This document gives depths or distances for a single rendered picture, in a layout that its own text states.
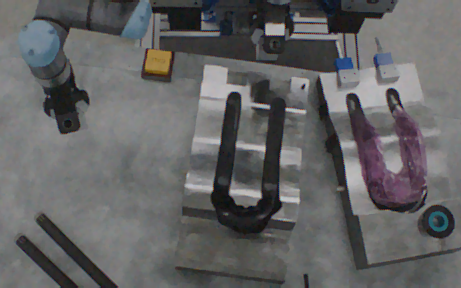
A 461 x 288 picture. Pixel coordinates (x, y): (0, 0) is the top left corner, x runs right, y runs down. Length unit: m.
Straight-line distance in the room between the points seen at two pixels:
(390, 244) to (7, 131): 0.99
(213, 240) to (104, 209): 0.29
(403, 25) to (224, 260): 1.63
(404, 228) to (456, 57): 1.42
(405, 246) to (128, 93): 0.79
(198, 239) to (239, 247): 0.10
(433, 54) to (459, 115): 1.04
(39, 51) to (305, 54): 1.40
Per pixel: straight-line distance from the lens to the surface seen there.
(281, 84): 1.61
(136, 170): 1.59
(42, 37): 1.19
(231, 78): 1.60
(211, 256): 1.48
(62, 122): 1.33
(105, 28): 1.23
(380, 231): 1.50
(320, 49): 2.42
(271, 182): 1.46
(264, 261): 1.48
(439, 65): 2.78
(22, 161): 1.65
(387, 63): 1.69
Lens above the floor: 2.32
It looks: 75 degrees down
